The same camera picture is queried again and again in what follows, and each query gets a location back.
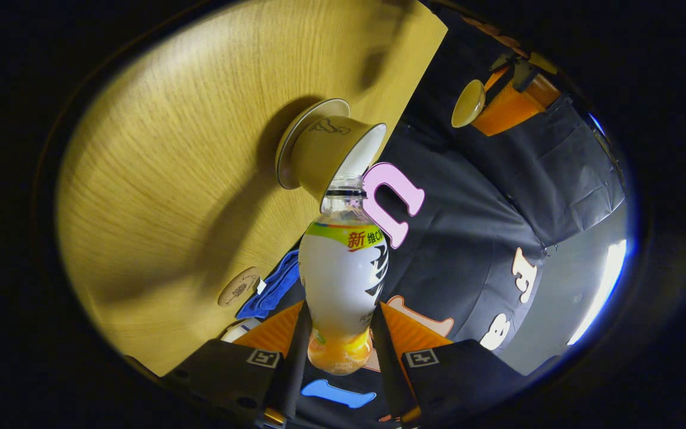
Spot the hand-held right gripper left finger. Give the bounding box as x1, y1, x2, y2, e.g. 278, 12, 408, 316
161, 301, 313, 428

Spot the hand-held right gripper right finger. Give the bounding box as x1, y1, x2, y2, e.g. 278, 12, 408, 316
372, 303, 528, 427

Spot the cream teacup lid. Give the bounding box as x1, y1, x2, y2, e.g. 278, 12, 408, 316
451, 79, 487, 129

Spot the round cork coaster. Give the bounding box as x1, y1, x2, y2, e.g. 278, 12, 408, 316
218, 266, 261, 307

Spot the white plastic water bottle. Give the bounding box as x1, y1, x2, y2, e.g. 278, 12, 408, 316
298, 174, 390, 376

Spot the cream teacup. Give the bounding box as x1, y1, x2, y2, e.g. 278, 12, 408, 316
288, 116, 387, 206

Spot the white toaster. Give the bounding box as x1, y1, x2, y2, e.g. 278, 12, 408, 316
222, 319, 263, 343

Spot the folded blue towel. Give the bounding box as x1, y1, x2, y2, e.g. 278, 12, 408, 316
236, 249, 300, 321

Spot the black backdrop cloth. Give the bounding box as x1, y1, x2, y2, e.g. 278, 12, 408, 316
295, 0, 626, 427

